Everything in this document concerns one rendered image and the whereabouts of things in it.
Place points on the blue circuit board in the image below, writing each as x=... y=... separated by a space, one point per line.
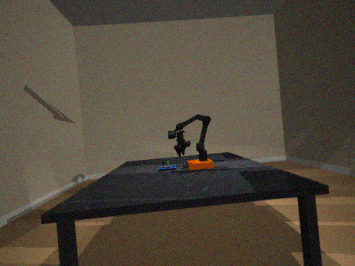
x=166 y=167

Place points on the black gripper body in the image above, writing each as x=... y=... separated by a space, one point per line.
x=179 y=143

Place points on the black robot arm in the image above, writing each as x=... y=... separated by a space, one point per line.
x=200 y=145

